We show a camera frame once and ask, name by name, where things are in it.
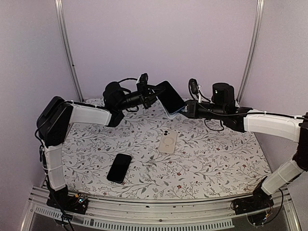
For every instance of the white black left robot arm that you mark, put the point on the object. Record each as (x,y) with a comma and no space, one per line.
(56,120)

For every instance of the light blue phone case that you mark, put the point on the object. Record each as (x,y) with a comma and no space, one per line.
(174,113)

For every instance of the front aluminium rail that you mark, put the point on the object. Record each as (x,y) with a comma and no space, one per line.
(120,214)

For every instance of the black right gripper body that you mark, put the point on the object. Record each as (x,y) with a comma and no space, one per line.
(195,113)

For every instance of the black phone lying on table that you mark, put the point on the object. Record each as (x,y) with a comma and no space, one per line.
(119,168)

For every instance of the right arm base with board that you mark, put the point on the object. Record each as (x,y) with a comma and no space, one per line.
(253,203)

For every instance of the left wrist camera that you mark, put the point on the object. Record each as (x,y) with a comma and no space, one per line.
(141,82)

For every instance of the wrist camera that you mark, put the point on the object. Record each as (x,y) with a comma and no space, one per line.
(195,88)
(141,82)

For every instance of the aluminium frame post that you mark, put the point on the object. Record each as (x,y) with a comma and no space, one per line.
(252,49)
(63,31)

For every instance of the beige phone case with ring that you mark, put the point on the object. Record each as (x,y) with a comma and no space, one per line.
(168,142)

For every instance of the left arm base with board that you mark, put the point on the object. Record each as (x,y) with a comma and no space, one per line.
(77,203)

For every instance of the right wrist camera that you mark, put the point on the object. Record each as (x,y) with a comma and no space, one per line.
(195,88)

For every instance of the left aluminium frame post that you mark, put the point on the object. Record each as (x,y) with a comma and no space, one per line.
(63,31)

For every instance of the black phone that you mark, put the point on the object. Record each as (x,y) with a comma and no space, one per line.
(169,97)
(119,168)

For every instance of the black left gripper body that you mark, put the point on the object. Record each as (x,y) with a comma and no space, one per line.
(143,96)

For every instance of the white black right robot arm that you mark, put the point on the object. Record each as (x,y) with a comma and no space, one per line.
(222,107)

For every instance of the right aluminium frame post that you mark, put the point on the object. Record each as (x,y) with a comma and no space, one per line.
(252,49)

